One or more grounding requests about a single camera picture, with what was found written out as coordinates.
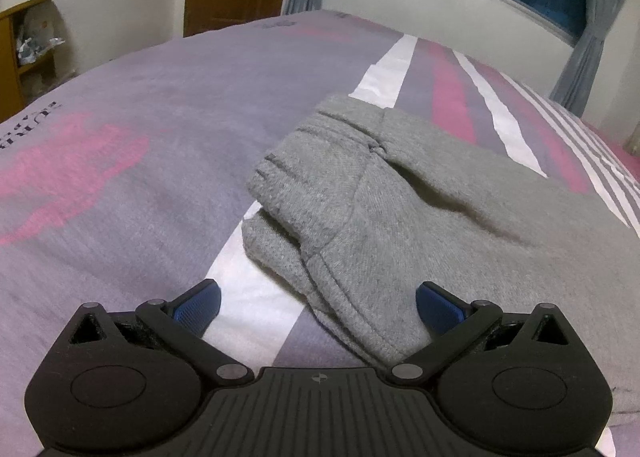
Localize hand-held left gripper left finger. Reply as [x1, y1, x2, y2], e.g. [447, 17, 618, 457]
[69, 279, 254, 386]

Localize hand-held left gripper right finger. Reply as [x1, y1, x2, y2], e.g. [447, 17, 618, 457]
[387, 281, 571, 386]

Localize grey pants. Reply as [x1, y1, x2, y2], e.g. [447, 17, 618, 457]
[241, 94, 640, 414]

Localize bed with striped sheet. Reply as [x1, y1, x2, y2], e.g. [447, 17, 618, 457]
[0, 9, 640, 457]

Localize wooden shelf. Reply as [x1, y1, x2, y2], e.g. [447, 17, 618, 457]
[0, 0, 60, 124]

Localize crumpled white bag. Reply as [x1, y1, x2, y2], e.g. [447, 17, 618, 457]
[17, 4, 67, 65]

